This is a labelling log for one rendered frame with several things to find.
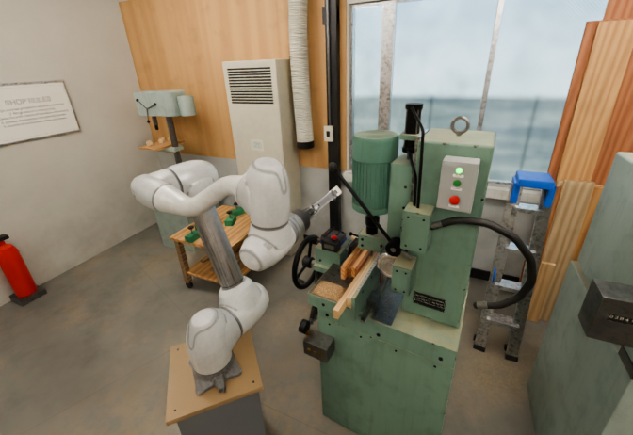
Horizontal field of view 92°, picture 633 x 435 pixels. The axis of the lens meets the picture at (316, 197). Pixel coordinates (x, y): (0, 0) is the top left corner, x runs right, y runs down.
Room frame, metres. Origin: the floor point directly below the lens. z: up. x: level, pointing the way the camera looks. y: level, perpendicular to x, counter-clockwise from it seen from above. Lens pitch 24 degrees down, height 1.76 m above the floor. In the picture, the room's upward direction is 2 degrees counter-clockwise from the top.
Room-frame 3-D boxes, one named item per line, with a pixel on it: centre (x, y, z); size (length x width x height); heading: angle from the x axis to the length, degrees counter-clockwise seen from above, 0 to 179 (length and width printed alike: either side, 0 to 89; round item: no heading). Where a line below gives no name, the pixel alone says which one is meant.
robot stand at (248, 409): (0.90, 0.45, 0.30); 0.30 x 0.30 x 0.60; 20
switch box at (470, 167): (0.89, -0.44, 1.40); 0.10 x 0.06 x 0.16; 60
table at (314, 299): (1.23, -0.15, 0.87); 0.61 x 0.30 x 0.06; 150
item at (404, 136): (1.10, -0.36, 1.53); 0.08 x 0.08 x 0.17; 60
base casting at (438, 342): (1.11, -0.34, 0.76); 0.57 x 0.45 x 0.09; 60
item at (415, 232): (0.93, -0.34, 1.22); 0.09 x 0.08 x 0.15; 60
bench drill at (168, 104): (3.02, 1.37, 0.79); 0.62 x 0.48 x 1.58; 68
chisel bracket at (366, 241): (1.16, -0.25, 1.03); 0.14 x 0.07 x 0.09; 60
